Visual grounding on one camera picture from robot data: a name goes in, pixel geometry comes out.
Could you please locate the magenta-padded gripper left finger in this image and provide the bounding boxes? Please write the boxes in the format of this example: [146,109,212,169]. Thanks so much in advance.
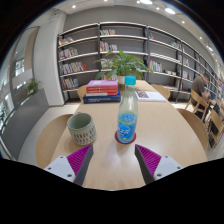
[43,143,95,187]

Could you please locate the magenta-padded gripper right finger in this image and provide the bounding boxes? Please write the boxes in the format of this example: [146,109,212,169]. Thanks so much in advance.
[134,143,184,185]

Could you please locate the clear bottle with blue cap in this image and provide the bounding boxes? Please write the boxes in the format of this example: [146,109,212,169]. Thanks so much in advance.
[116,75,139,144]

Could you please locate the pale green patterned mug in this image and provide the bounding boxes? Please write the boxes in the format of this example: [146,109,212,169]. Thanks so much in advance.
[66,112,97,146]

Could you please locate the flat round red coaster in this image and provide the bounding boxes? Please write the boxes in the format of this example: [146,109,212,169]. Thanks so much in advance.
[114,130,137,145]

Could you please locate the white book with patterned cover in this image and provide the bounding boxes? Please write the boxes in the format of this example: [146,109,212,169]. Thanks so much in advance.
[134,90,167,103]

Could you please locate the navy blue book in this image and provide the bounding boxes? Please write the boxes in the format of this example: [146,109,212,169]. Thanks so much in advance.
[82,93,122,104]

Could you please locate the thin white book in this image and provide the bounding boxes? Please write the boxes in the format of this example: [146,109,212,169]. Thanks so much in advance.
[84,92,108,98]

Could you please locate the person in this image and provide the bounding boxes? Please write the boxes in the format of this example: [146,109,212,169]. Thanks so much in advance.
[191,73,212,119]

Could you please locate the small green potted plant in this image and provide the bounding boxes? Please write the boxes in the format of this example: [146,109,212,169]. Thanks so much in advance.
[24,78,43,98]

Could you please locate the red book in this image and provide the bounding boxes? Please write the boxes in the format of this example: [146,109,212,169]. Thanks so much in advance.
[85,87,119,97]

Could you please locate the pink book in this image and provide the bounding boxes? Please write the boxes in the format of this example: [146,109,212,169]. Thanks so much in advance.
[85,79,119,89]

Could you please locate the large green potted plant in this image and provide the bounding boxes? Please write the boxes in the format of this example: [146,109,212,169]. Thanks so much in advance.
[94,49,154,91]

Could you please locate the grey shelf unit with books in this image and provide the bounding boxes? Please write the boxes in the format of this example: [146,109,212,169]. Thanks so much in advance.
[56,21,224,103]

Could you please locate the round ceiling lights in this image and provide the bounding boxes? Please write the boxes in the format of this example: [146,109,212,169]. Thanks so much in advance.
[69,0,214,53]

